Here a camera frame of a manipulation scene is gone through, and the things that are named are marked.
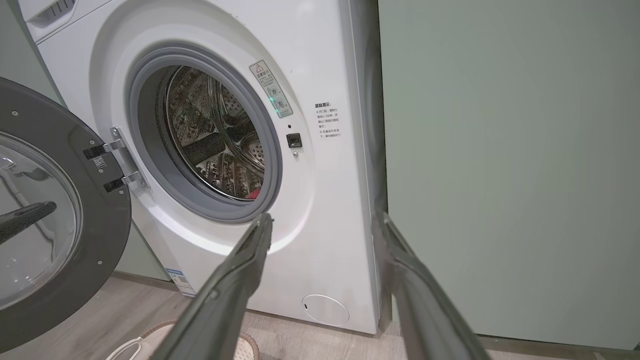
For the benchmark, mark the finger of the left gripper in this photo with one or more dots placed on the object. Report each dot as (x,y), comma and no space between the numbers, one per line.
(25,217)

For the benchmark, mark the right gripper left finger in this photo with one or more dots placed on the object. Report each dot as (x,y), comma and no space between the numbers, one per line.
(220,320)

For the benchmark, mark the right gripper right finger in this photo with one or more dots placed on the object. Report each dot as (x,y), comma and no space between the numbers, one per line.
(430,325)

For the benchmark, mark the round dark washer door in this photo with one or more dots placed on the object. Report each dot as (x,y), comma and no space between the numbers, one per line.
(100,240)

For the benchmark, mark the red garment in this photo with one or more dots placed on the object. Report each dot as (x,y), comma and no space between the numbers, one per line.
(255,195)

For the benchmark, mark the metal door hinge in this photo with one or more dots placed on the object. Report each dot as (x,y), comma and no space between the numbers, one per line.
(127,155)

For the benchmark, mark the grey rubber door seal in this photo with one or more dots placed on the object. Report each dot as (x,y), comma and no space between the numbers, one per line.
(145,150)

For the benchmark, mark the white front-load washing machine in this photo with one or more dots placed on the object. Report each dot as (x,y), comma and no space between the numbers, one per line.
(325,200)

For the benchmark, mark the black door lock socket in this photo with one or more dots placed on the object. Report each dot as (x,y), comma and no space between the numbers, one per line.
(294,140)

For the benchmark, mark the steel washer drum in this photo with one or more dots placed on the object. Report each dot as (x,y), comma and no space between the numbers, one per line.
(200,115)

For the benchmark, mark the blue energy label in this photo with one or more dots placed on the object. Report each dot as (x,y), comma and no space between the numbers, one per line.
(180,282)

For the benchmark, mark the cream perforated laundry basket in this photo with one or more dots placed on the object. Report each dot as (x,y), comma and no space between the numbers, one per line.
(125,350)

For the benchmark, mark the round white filter cover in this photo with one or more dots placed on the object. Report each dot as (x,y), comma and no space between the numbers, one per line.
(325,310)

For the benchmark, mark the white detergent drawer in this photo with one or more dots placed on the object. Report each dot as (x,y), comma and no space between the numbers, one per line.
(55,22)

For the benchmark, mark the warning symbol sticker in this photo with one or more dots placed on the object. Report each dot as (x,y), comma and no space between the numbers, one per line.
(270,87)

